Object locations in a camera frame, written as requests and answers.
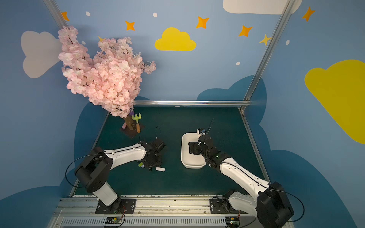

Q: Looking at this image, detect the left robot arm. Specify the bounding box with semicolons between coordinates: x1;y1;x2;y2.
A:
74;138;165;207

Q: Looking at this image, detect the left circuit board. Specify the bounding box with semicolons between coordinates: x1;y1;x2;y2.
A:
105;217;122;227

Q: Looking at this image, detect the pink cherry blossom tree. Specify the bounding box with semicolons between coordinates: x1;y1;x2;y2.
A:
58;26;156;118

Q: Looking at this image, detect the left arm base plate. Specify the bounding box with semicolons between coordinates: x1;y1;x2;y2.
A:
95;198;136;214

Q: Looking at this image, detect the circuit board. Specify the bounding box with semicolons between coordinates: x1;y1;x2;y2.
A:
105;217;122;227
225;217;240;228

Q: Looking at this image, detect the white storage box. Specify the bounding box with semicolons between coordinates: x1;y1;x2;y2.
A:
181;132;206;169

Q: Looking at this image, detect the black white usb drive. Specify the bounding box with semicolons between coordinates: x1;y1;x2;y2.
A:
156;167;165;172

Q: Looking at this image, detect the green toy rake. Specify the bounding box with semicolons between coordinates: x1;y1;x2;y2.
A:
132;114;142;133

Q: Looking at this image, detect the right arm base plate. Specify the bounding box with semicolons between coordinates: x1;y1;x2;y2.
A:
209;197;239;214

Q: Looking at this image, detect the right circuit board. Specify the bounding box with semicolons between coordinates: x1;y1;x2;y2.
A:
225;217;240;228

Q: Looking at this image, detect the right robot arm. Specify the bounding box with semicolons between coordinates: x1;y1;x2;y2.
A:
181;131;294;228

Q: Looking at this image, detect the aluminium front rail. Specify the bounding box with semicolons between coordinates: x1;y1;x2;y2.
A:
47;195;262;228

